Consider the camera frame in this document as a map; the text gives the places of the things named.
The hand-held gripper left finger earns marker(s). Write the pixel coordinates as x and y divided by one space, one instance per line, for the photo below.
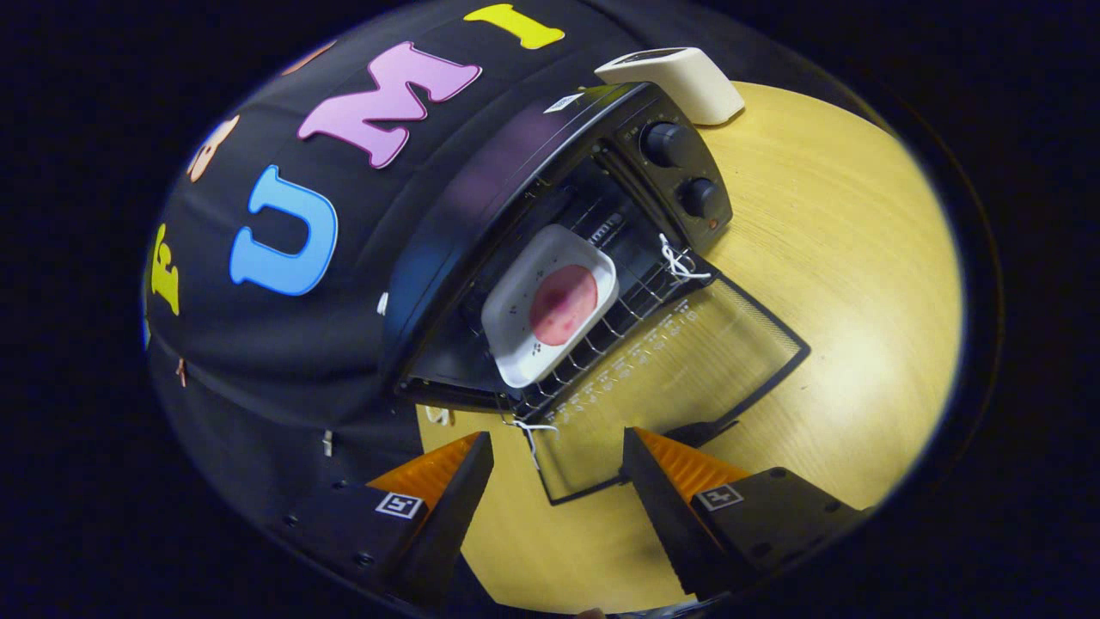
451 516

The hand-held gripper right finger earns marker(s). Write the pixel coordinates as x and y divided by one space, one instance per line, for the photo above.
662 507

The white square plate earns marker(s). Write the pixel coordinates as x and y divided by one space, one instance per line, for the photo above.
516 318

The pink round ham slice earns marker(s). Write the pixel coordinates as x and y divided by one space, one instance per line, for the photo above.
563 303

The black toaster oven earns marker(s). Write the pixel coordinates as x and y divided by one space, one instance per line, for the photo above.
481 198

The white pop-up toaster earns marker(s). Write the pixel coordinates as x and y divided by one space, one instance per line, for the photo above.
679 77

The black backdrop cloth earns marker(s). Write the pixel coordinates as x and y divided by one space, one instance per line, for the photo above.
258 361

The pink clothes peg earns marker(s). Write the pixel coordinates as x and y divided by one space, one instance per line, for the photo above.
180 371

